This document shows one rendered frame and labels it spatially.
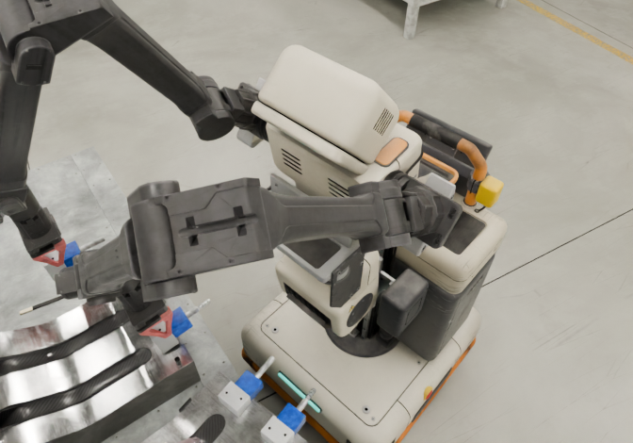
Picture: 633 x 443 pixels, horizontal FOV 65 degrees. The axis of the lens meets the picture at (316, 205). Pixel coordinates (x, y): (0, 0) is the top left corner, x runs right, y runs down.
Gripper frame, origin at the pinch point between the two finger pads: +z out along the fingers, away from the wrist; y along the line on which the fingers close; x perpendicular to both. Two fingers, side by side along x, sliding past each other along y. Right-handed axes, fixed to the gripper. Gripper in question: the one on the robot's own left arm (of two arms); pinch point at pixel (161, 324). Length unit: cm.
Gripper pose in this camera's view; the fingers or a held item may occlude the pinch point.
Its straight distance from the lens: 105.0
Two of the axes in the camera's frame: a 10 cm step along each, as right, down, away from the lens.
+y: 5.6, 4.9, -6.7
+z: 2.2, 7.0, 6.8
